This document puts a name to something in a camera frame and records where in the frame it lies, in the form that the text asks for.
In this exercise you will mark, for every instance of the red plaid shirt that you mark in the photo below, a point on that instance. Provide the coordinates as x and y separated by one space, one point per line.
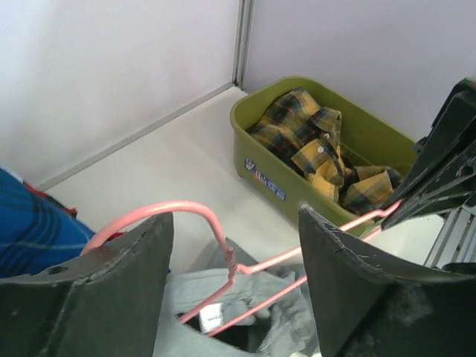
56 201

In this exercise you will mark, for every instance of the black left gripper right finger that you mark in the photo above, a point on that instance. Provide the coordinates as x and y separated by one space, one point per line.
367 302

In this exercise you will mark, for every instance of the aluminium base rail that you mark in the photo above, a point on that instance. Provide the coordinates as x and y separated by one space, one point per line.
455 242

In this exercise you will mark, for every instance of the pink wire hanger grey shirt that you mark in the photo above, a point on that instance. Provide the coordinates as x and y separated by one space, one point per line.
233 266

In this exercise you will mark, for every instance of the blue plaid shirt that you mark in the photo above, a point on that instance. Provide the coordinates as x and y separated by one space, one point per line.
36 233

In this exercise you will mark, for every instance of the yellow plaid shirt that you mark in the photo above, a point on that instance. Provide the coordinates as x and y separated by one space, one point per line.
307 137

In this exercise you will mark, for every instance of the green plastic basket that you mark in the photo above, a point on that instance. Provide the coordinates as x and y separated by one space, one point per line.
366 141

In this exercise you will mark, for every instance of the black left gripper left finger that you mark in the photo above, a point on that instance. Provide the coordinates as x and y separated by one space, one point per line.
104 303

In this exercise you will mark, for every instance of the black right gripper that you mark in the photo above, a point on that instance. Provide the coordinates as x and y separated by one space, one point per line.
443 175

